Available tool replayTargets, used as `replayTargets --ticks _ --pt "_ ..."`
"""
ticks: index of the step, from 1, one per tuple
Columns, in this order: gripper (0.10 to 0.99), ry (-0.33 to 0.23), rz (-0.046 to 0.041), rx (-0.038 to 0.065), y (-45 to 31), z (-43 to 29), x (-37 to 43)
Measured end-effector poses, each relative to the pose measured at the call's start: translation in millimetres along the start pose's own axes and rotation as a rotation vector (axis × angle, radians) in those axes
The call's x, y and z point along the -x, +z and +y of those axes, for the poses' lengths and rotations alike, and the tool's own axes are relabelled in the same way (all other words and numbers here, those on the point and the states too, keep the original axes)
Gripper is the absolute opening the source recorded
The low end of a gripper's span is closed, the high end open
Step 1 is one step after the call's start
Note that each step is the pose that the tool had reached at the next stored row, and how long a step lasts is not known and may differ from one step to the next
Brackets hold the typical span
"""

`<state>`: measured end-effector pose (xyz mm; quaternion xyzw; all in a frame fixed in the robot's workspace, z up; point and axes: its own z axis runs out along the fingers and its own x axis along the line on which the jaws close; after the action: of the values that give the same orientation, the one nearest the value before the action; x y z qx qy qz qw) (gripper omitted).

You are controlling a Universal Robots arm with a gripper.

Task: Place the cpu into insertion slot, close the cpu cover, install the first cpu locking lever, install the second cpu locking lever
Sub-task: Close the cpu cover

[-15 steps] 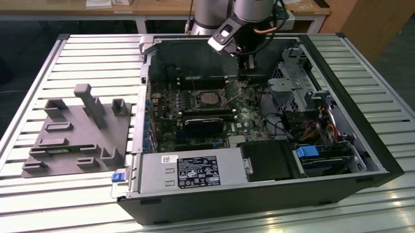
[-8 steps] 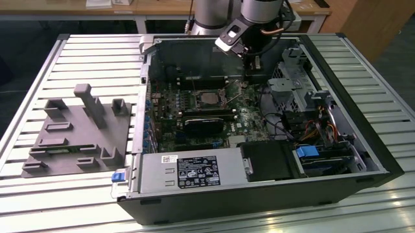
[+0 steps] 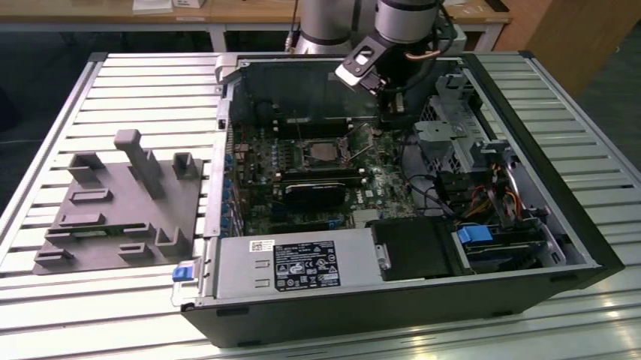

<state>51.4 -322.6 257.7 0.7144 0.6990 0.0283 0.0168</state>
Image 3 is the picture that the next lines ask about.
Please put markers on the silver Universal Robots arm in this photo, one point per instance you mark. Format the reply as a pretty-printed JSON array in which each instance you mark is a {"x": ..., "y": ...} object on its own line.
[{"x": 405, "y": 18}]

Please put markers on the CPU socket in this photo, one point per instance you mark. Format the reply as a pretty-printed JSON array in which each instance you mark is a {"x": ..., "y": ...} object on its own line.
[{"x": 304, "y": 157}]

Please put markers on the black disk bay cover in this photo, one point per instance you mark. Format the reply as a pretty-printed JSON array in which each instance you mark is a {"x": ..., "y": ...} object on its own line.
[{"x": 411, "y": 247}]

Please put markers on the metal drive cage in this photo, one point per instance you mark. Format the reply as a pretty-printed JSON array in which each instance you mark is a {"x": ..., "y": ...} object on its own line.
[{"x": 451, "y": 123}]

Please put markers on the green motherboard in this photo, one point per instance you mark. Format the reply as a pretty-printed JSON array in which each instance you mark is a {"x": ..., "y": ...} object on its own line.
[{"x": 381, "y": 187}]

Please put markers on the wooden cabinet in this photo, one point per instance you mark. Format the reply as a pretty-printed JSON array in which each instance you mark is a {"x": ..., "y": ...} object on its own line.
[{"x": 576, "y": 37}]

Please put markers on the grey plastic case latch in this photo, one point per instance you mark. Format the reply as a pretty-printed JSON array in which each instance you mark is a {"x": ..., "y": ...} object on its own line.
[{"x": 226, "y": 67}]

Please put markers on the black graphics card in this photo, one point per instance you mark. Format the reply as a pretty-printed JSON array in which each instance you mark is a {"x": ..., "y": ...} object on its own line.
[{"x": 313, "y": 198}]

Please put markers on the small silver heatsink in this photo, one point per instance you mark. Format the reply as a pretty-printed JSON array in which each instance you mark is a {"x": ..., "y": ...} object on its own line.
[{"x": 367, "y": 216}]

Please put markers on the blue disk carrier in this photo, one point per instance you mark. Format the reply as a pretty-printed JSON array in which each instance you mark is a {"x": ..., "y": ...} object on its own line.
[{"x": 476, "y": 234}]

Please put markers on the white box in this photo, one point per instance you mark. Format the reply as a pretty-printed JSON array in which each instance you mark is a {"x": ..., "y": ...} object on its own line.
[
  {"x": 150, "y": 5},
  {"x": 188, "y": 3}
]

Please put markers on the silver power supply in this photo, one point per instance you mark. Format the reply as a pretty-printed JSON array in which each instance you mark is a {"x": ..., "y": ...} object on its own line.
[{"x": 241, "y": 262}]

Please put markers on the wooden desk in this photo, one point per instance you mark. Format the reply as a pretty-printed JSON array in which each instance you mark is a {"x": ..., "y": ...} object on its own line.
[{"x": 101, "y": 17}]

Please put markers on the black open PC case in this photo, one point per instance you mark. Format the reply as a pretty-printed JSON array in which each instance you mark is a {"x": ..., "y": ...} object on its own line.
[{"x": 351, "y": 322}]

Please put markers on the grey parts rack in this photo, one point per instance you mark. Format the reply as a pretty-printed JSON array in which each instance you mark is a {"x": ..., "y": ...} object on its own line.
[{"x": 121, "y": 210}]

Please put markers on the blue case latch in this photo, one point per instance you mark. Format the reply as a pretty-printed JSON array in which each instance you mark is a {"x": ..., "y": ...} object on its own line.
[{"x": 182, "y": 273}]

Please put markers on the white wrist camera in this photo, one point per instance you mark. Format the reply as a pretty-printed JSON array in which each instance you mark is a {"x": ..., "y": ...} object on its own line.
[{"x": 359, "y": 62}]

